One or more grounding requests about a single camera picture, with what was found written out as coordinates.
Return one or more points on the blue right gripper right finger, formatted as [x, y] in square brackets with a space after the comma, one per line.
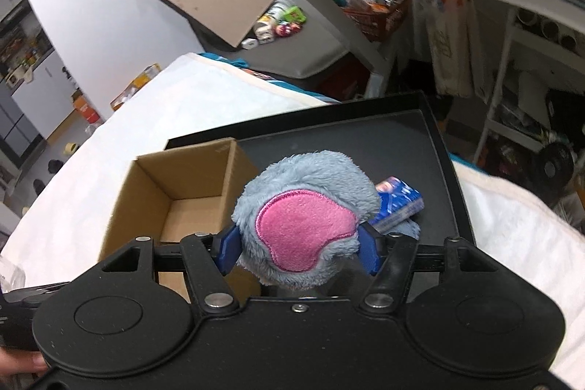
[372, 251]

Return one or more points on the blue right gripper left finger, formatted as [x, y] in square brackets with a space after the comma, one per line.
[226, 249]

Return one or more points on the blue tissue pack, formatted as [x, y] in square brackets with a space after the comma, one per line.
[399, 201]

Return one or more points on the grey pink plush toy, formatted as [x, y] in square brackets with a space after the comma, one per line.
[298, 219]

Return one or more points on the blue denim fabric toy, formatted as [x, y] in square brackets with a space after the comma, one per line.
[407, 227]

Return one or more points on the person's left hand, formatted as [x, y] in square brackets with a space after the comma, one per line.
[13, 362]

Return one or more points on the brown cardboard box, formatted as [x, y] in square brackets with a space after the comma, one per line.
[171, 194]

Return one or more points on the black tray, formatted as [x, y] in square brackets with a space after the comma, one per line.
[392, 136]

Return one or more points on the black small fan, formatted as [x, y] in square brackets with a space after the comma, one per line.
[552, 168]

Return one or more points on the white metal shelf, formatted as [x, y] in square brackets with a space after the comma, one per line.
[534, 59]

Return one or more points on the red plastic basket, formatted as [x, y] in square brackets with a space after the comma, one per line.
[380, 22]

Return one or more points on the white plastic bag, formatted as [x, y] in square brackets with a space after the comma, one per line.
[457, 54]

